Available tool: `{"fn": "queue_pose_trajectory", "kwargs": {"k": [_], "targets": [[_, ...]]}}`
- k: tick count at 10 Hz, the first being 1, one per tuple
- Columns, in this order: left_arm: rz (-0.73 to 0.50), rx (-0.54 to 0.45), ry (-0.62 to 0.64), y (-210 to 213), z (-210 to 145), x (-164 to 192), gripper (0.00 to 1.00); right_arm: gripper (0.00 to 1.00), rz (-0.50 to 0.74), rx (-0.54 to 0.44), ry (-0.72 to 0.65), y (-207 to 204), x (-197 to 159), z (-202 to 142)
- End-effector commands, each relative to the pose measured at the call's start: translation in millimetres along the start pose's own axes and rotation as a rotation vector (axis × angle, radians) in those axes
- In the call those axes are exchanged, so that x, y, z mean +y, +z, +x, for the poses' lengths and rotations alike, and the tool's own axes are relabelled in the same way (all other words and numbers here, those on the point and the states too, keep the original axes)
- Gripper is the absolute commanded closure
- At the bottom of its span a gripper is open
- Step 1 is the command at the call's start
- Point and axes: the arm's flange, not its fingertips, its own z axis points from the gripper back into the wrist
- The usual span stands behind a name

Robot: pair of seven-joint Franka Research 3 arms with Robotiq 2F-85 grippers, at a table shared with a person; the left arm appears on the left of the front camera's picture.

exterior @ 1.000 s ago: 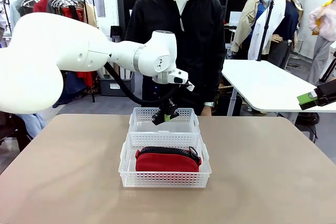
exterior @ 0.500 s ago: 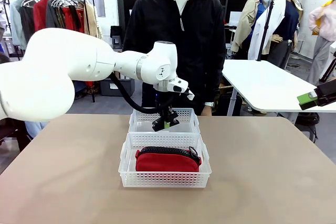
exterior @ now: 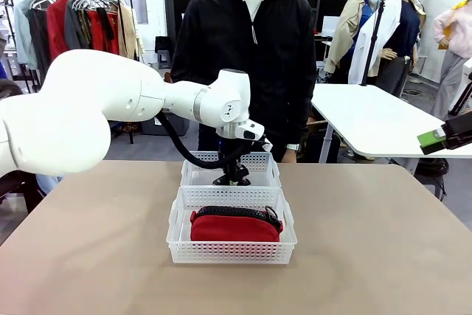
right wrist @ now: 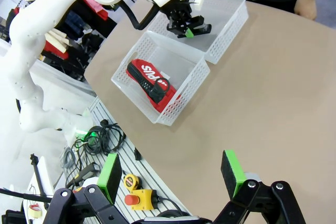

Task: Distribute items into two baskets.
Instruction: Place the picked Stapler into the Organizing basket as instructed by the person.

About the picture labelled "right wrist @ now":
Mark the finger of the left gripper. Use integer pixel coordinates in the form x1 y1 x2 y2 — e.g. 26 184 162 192
166 20 195 39
188 16 206 29

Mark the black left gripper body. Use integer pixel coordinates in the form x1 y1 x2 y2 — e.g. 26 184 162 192
160 0 197 22

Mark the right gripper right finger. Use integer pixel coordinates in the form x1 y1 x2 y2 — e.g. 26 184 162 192
212 150 307 224

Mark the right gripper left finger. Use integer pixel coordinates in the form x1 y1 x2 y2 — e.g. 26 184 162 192
43 152 127 224

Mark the red zip pouch white print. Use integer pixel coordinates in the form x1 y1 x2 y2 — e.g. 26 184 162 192
125 59 182 114

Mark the person left hand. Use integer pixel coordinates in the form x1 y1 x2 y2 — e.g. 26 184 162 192
293 0 318 21

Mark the yellow tape measure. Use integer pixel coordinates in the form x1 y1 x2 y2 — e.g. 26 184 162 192
123 173 141 190

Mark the grey handheld tool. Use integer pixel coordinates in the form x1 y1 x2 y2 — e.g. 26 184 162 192
65 162 102 189

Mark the white perforated plastic basket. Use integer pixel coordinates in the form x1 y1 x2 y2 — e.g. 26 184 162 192
146 0 249 65
111 30 211 126

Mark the yellow emergency stop box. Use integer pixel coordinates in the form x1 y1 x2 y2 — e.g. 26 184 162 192
124 188 158 211

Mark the small white side table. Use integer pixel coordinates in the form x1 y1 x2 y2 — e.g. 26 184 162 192
22 155 66 224

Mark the beige masking tape roll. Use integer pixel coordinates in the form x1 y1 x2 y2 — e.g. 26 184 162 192
28 204 43 219

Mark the pink folded garment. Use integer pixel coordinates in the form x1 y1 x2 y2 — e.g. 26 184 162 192
73 0 109 22

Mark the navy folded garment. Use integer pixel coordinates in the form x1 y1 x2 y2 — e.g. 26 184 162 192
64 11 87 35

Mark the beige folded garment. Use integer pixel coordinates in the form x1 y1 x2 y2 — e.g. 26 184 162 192
44 29 69 55

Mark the red folded garment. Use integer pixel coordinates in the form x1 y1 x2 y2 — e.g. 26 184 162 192
43 40 69 60

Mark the grey slotted aluminium base plate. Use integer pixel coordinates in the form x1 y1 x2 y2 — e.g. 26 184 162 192
59 95 191 224

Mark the tangled black cable bundle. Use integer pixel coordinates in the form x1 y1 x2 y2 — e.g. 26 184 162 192
73 120 127 156

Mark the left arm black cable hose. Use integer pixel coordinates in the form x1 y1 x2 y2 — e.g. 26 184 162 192
112 0 161 31

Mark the grey cable coil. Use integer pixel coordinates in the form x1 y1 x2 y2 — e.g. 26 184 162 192
59 147 77 169

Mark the black camera stand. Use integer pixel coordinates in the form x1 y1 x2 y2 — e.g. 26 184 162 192
29 153 50 210

